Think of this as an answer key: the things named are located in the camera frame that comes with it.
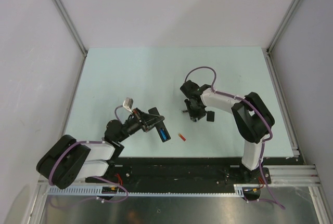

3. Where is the white slotted cable duct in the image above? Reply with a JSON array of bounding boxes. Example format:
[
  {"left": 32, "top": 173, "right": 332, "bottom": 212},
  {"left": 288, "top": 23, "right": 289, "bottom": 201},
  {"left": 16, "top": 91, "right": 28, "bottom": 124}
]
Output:
[{"left": 47, "top": 185, "right": 251, "bottom": 197}]

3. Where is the red orange AAA battery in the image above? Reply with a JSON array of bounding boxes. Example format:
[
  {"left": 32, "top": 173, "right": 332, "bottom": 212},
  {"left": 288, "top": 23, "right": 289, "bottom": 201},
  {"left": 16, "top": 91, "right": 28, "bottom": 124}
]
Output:
[{"left": 178, "top": 133, "right": 186, "bottom": 141}]

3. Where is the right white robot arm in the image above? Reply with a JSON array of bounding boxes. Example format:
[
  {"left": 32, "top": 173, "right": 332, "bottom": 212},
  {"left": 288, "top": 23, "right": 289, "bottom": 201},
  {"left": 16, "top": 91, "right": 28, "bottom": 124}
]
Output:
[{"left": 180, "top": 80, "right": 275, "bottom": 183}]

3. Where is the black battery compartment cover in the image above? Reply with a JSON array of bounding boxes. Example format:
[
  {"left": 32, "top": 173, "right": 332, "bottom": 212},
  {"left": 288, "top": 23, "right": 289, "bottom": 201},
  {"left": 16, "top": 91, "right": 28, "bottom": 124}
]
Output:
[{"left": 206, "top": 111, "right": 215, "bottom": 122}]

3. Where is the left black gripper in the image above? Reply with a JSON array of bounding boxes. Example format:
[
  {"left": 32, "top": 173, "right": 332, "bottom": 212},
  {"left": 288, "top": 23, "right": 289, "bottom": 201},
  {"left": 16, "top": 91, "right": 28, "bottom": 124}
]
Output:
[{"left": 117, "top": 108, "right": 164, "bottom": 142}]

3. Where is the left aluminium frame post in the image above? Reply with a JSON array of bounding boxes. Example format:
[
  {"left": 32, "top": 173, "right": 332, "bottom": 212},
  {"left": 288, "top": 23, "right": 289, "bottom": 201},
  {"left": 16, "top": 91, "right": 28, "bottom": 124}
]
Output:
[{"left": 39, "top": 0, "right": 88, "bottom": 57}]

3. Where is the blue AAA battery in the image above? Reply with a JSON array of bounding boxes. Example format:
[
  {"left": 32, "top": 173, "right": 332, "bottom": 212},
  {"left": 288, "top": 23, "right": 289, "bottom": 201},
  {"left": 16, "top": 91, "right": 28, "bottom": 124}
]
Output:
[{"left": 159, "top": 128, "right": 169, "bottom": 142}]

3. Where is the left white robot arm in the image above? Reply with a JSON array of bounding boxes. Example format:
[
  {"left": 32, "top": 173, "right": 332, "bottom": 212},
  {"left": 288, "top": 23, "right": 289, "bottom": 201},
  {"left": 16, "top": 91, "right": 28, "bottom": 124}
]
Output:
[{"left": 36, "top": 108, "right": 170, "bottom": 189}]

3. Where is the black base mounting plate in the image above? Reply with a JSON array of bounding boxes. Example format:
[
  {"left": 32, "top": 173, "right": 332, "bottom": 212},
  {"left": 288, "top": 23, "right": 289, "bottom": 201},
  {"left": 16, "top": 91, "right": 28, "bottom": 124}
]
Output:
[{"left": 83, "top": 157, "right": 272, "bottom": 194}]

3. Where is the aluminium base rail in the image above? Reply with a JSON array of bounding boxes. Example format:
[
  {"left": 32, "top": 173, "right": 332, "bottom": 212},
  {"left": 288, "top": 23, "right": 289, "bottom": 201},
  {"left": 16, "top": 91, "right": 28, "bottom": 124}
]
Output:
[{"left": 38, "top": 164, "right": 319, "bottom": 186}]

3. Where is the black remote control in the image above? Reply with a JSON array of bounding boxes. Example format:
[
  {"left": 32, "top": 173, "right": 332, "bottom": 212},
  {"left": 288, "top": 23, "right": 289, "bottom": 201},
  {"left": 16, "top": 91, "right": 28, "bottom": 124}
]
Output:
[{"left": 148, "top": 107, "right": 171, "bottom": 140}]

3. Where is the aluminium frame post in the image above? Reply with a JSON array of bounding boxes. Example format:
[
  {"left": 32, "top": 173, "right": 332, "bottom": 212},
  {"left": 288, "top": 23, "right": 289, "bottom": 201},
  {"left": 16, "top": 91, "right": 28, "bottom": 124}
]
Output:
[
  {"left": 39, "top": 0, "right": 88, "bottom": 57},
  {"left": 265, "top": 0, "right": 318, "bottom": 56}
]

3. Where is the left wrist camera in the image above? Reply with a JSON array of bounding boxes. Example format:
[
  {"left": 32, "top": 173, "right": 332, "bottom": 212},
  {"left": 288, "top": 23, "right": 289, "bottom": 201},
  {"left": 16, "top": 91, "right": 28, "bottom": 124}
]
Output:
[{"left": 122, "top": 97, "right": 134, "bottom": 113}]

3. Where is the right aluminium frame post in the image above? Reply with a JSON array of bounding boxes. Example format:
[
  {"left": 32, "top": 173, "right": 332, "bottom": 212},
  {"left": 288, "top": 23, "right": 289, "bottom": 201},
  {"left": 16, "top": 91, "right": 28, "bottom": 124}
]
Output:
[{"left": 265, "top": 0, "right": 318, "bottom": 56}]

